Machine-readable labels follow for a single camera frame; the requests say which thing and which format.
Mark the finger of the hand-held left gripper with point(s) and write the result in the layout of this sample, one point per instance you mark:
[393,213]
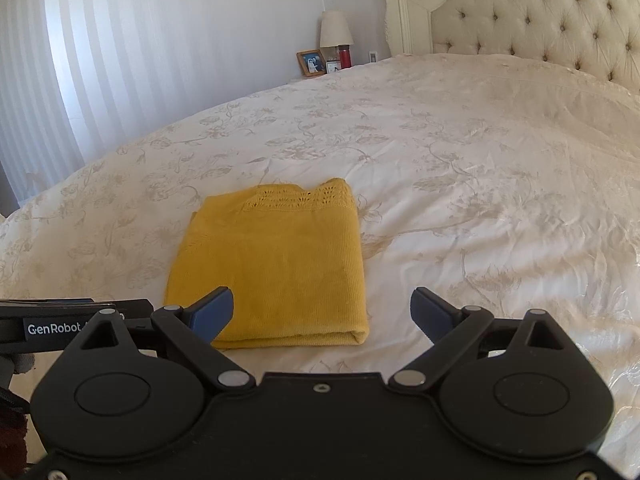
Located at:
[137,309]

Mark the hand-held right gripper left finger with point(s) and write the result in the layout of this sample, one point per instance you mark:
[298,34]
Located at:
[212,315]

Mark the wooden photo frame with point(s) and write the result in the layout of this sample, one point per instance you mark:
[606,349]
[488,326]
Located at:
[311,63]

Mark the red candle jar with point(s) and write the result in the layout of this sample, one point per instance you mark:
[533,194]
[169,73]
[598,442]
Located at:
[345,57]

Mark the cream table lamp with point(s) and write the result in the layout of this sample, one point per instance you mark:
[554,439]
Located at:
[336,30]

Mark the yellow knit sweater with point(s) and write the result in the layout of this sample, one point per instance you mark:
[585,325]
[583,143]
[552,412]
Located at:
[280,260]

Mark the cream tufted headboard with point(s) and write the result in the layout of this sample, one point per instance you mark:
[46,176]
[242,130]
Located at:
[525,15]

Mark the white curtain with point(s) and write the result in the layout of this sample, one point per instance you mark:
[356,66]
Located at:
[65,60]

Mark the small white clock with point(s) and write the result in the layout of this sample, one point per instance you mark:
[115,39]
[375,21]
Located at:
[333,66]

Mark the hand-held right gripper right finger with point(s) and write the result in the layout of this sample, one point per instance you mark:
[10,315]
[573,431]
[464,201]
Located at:
[431,315]

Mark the cream floral bedspread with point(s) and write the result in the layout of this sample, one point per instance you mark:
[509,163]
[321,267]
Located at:
[450,185]

